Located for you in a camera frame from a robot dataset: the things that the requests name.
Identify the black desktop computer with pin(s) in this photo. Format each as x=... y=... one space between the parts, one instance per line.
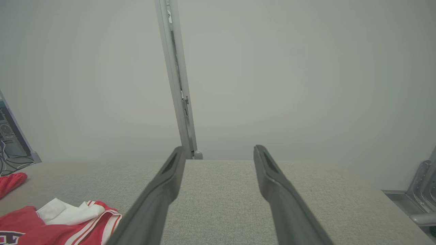
x=8 y=136

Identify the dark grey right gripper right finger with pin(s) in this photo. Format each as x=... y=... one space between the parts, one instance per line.
x=289 y=214

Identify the grey metal rack frame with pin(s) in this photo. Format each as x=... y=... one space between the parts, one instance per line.
x=35 y=157

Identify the red garment striped white trim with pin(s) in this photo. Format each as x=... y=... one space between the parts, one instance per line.
x=41 y=233

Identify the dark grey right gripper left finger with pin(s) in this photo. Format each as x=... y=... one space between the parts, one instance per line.
x=153 y=207

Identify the grey metal frame post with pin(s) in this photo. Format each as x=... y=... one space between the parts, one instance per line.
x=177 y=75

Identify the grey metal stand with caster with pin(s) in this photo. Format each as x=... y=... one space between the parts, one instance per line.
x=420 y=183

